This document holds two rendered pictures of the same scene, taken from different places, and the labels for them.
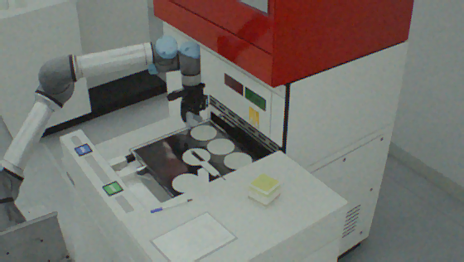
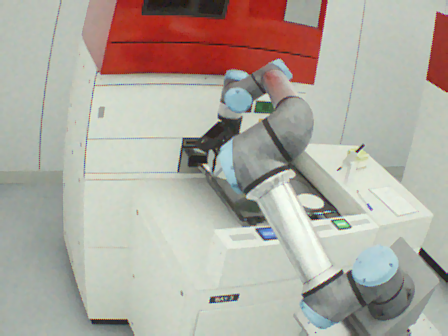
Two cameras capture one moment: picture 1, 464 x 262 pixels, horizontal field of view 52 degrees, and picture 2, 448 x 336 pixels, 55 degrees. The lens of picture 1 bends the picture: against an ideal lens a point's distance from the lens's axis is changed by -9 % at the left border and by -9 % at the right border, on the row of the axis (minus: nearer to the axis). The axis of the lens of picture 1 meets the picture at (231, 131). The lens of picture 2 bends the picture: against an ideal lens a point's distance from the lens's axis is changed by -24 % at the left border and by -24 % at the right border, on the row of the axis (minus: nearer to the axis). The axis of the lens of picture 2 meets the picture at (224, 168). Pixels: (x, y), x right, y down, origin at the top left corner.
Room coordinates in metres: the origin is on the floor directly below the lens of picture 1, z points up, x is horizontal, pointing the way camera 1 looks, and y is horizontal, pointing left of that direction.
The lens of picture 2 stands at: (1.43, 1.78, 1.68)
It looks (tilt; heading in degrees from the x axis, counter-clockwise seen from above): 24 degrees down; 278
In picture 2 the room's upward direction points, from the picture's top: 12 degrees clockwise
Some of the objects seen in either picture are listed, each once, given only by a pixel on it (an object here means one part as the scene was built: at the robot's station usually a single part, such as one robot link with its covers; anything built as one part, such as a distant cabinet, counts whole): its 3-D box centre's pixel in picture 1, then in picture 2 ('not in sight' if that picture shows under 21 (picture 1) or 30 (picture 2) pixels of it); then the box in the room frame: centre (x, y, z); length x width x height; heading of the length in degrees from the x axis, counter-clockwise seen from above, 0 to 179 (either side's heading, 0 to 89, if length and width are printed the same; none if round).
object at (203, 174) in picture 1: (207, 173); (349, 165); (1.25, 0.07, 1.03); 0.06 x 0.04 x 0.13; 126
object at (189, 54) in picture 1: (189, 58); (234, 87); (1.68, 0.15, 1.21); 0.09 x 0.08 x 0.11; 106
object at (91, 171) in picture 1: (100, 185); (302, 249); (1.35, 0.46, 0.89); 0.55 x 0.09 x 0.14; 36
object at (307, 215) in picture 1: (238, 230); (363, 196); (1.14, -0.02, 0.89); 0.62 x 0.35 x 0.14; 126
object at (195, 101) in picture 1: (193, 96); (226, 132); (1.68, 0.14, 1.05); 0.09 x 0.08 x 0.12; 63
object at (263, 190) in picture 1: (264, 191); (357, 159); (1.20, -0.10, 1.00); 0.07 x 0.07 x 0.07; 51
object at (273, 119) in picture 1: (216, 88); (197, 124); (1.80, 0.06, 1.02); 0.82 x 0.03 x 0.40; 36
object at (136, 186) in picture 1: (136, 193); not in sight; (1.34, 0.33, 0.87); 0.36 x 0.08 x 0.03; 36
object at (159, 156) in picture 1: (196, 157); (269, 187); (1.51, 0.13, 0.90); 0.34 x 0.34 x 0.01; 36
